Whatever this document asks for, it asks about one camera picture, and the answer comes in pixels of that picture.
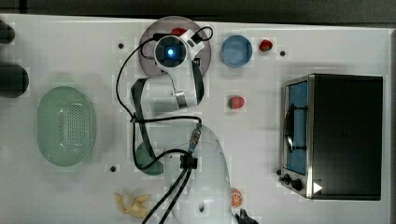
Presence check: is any black toaster oven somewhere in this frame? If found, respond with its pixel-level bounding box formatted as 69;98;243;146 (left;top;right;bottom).
276;74;383;201

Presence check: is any black cylinder post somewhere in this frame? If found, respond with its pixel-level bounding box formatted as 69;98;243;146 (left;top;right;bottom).
0;21;15;44
0;63;29;98

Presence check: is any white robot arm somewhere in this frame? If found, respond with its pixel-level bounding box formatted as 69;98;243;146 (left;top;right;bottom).
131;30;237;224

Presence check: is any pink strawberry toy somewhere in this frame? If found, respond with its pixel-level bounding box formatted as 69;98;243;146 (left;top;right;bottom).
227;96;245;110

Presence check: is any peeled banana toy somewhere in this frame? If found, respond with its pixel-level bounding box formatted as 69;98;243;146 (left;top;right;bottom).
114;193;150;218

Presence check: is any green perforated colander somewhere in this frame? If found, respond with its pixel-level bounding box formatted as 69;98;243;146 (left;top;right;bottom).
37;86;95;167

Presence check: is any small red strawberry toy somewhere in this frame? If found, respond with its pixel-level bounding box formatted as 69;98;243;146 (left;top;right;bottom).
259;39;273;52

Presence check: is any teal metal cup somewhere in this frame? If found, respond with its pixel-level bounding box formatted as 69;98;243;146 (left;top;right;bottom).
135;143;163;175

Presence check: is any grey round plate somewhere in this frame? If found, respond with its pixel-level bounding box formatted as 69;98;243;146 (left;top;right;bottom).
138;16;211;77

